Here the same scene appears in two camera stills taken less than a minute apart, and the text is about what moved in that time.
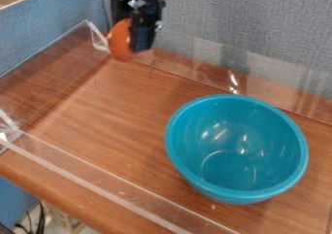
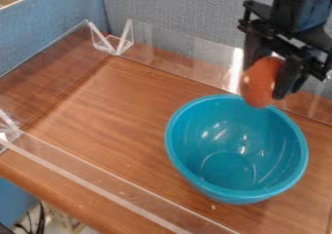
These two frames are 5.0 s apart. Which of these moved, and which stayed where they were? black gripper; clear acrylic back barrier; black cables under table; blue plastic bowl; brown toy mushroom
Moved: brown toy mushroom; black gripper
Stayed: clear acrylic back barrier; black cables under table; blue plastic bowl
